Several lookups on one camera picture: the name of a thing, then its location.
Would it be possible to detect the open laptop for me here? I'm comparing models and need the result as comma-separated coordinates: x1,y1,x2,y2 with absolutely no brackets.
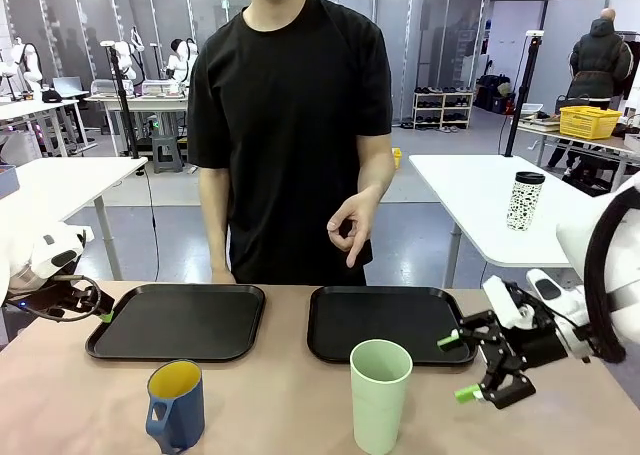
51,76,90,100

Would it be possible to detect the person left hand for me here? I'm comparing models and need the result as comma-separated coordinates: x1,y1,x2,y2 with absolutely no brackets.
326,184,388,269

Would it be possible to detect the wooden shoe rack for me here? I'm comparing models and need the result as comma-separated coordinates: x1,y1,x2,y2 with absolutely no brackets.
411,90,476,131

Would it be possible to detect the person torso black t-shirt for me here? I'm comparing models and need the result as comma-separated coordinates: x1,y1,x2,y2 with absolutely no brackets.
187,0,394,286

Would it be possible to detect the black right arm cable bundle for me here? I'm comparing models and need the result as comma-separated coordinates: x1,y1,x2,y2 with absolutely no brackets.
583,187,640,365

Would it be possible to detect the person right forearm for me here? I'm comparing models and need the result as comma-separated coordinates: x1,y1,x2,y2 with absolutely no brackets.
198,166,234,275

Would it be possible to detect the black tripod pole white head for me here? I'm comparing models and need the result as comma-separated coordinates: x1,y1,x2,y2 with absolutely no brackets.
98,40,142,160

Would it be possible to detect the white speckled tumbler black lid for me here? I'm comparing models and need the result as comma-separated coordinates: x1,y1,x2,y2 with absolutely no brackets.
505,170,547,233

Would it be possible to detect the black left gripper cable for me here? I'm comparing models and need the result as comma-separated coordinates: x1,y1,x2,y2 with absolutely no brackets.
20,302,99,323

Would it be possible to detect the hanging black cable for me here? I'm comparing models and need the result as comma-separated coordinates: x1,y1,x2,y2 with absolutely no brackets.
135,170,162,282

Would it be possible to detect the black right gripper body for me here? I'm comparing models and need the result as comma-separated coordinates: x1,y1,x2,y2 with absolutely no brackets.
505,310,570,372

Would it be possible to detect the background desk with laptop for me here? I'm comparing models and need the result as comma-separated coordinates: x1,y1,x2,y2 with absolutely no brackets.
0,97,99,159

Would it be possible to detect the person left forearm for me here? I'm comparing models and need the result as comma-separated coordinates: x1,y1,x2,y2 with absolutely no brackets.
355,132,397,201

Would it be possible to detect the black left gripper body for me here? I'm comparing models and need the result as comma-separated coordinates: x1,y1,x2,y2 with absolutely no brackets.
35,273,82,312

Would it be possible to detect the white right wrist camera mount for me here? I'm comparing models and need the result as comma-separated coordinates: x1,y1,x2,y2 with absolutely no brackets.
481,274,540,332

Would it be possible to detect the black bags pile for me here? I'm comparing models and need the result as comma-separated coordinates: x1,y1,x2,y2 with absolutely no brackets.
474,73,517,115

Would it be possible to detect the background table with basket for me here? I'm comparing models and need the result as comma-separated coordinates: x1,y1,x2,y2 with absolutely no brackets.
516,114,640,177

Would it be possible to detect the blue mug yellow inside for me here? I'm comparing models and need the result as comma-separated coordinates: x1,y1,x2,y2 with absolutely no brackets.
144,358,206,454

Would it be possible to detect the white table with cable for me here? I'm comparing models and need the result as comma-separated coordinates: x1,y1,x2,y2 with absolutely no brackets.
0,155,150,282

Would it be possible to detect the person in black jacket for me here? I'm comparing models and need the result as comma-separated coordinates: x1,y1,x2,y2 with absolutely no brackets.
546,7,635,172

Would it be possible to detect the black plastic tray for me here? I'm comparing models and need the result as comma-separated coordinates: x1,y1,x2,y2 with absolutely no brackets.
306,285,480,368
84,282,267,364

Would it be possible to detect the white table with tumbler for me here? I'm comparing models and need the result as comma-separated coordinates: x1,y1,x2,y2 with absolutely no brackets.
408,153,601,289

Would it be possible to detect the tall light green cup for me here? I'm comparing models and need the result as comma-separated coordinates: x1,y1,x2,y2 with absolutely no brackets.
349,339,415,455

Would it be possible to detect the grey step stool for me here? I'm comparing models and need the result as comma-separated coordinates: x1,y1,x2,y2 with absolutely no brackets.
150,134,183,175

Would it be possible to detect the background table with bins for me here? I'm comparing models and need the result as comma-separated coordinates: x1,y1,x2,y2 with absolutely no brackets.
83,78,191,157

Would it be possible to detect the black camera pole white top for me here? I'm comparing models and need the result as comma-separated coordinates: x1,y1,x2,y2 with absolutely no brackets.
502,31,545,158

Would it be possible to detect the yellow plastic basket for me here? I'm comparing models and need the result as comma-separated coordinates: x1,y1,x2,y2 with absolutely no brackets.
558,105,624,141

